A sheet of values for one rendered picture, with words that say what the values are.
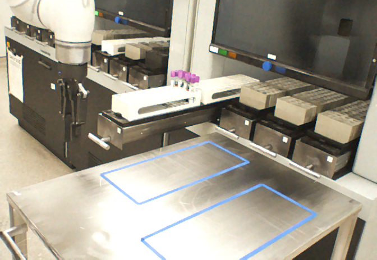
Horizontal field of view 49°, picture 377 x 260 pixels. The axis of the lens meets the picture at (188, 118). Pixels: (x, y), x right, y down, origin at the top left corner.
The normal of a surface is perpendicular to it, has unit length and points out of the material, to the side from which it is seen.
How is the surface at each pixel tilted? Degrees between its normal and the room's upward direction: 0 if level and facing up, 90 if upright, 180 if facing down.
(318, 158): 90
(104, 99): 90
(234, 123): 90
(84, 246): 0
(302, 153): 90
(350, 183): 0
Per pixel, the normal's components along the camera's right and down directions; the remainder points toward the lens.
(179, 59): -0.73, 0.18
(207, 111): 0.67, 0.33
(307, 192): 0.10, -0.93
